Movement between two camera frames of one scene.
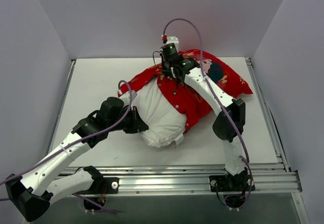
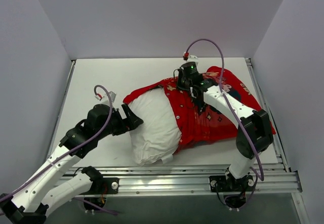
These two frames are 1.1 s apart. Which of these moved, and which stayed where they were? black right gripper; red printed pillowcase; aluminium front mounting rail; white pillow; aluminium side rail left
Moved: red printed pillowcase; black right gripper; white pillow
Stayed: aluminium side rail left; aluminium front mounting rail
